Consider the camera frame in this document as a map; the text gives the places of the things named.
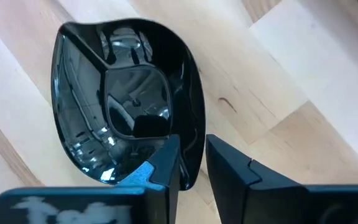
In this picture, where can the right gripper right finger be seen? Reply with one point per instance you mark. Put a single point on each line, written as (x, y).
(275, 202)

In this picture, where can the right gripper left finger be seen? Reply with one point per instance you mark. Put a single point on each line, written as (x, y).
(73, 205)

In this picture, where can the eye-shaped glossy black plate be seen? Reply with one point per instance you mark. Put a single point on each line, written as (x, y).
(129, 99)

